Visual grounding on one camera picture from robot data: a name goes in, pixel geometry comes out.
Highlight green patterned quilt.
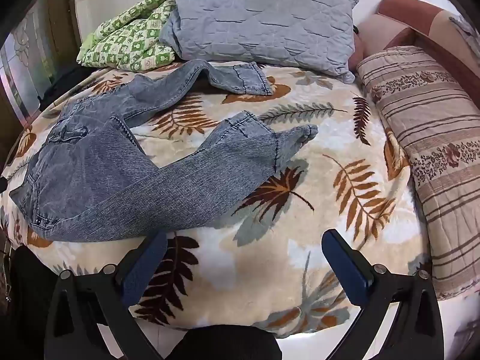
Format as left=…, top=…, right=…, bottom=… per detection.
left=77, top=0, right=179, bottom=72

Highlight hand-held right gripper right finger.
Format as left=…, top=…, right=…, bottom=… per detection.
left=321, top=229, right=444, bottom=360

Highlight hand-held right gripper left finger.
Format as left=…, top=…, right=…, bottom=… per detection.
left=44, top=229, right=168, bottom=360

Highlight dark cloth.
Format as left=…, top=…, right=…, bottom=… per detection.
left=0, top=245, right=57, bottom=360

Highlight grey denim pants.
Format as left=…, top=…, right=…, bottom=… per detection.
left=9, top=59, right=319, bottom=241

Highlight brown pink pillow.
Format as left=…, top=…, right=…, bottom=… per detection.
left=354, top=0, right=480, bottom=61

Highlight wooden glass door cabinet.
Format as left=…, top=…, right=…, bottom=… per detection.
left=0, top=0, right=81, bottom=121

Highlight striped floral bolster pillow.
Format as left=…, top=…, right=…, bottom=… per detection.
left=355, top=46, right=480, bottom=301

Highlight leaf print blanket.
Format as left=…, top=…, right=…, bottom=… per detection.
left=0, top=60, right=432, bottom=340

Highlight grey quilted pillow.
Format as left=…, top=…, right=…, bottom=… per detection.
left=159, top=0, right=360, bottom=85

